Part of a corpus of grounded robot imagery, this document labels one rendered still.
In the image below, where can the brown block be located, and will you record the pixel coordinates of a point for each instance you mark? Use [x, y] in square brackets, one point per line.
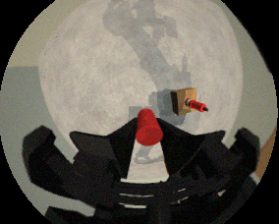
[178, 99]

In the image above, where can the red marker cap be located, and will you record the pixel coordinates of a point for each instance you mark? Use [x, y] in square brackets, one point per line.
[148, 131]

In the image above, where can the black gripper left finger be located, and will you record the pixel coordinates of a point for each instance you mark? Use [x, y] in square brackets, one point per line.
[117, 146]

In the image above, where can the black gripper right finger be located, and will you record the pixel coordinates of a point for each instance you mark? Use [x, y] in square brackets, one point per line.
[180, 147]

